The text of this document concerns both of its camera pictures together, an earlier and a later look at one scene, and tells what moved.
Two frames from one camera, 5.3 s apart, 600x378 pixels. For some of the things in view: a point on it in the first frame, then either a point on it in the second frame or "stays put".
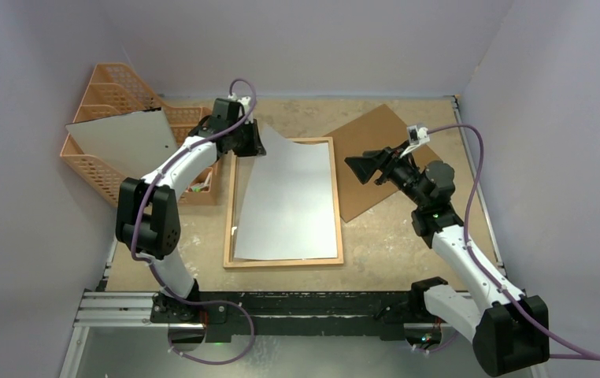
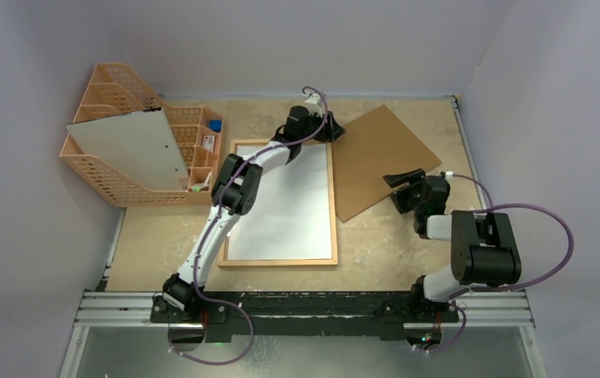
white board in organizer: x=131 y=143 stays put
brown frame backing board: x=374 y=131 stays put
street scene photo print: x=287 y=206 stays put
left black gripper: x=255 y=147 to x=331 y=132
